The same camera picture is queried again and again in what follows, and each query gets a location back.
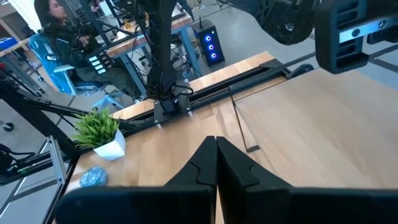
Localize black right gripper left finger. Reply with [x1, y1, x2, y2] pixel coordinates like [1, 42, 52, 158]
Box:
[54, 136, 218, 224]

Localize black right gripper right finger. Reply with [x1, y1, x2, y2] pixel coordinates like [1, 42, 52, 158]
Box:
[216, 136, 398, 224]

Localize green plant in white pot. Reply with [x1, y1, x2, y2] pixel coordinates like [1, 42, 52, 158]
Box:
[70, 107, 127, 162]

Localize wooden shelf with black legs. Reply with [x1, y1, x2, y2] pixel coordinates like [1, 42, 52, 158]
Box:
[231, 67, 398, 190]

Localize silver aluminium extrusion bar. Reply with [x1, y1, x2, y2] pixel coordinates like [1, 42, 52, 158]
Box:
[46, 136, 68, 185]

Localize black computer tower blue lights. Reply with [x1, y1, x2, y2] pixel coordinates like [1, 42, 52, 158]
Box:
[192, 17, 226, 67]

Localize blue chair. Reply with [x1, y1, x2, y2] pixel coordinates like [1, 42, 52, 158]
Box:
[29, 32, 125, 110]

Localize wooden workbench blue legs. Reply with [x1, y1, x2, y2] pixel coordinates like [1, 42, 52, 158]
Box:
[105, 4, 203, 97]

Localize person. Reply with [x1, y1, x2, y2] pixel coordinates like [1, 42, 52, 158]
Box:
[33, 0, 139, 99]

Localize black switch panel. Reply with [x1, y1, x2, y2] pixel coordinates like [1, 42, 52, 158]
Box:
[85, 51, 116, 75]

